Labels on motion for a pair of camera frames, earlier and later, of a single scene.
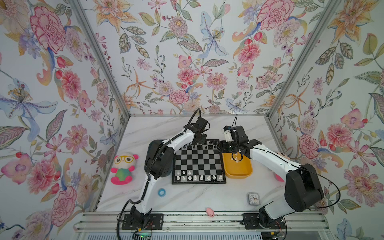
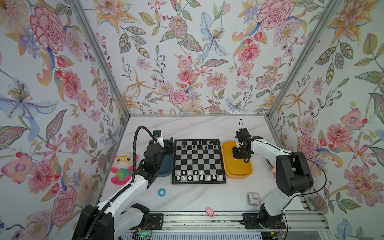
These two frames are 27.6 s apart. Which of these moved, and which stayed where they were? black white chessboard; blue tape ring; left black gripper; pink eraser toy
Moved: left black gripper
Stayed: pink eraser toy; black white chessboard; blue tape ring
